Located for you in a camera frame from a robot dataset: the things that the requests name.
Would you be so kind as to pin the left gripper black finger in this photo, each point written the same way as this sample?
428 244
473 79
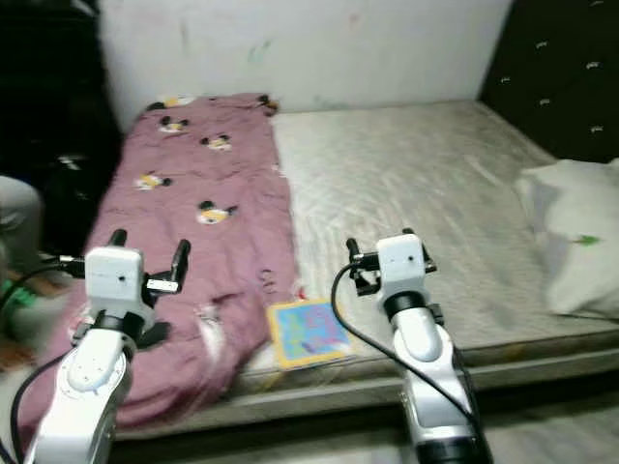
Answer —
116 239
182 259

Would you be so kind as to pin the colourful children's book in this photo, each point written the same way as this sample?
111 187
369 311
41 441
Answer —
308 333

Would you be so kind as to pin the white pillow with tree print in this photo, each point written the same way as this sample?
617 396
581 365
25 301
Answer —
575 232

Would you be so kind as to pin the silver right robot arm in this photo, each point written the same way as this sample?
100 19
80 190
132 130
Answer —
421 348

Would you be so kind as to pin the grey quilted mattress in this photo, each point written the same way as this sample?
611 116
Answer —
397 193

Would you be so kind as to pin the pink cartoon mouse blanket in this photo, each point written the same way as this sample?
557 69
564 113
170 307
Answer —
184 184

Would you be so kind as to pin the barefoot person in grey trousers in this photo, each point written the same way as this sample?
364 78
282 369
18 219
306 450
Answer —
19 208

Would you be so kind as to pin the dark bed base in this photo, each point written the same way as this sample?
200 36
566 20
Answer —
348 420

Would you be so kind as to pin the dark tufted headboard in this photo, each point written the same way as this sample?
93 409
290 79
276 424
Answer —
551 68

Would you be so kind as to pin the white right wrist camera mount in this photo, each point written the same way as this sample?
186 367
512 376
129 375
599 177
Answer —
401 259

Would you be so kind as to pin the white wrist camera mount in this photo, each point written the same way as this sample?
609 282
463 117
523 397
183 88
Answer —
401 259
114 275

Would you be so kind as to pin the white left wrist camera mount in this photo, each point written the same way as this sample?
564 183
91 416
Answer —
114 275

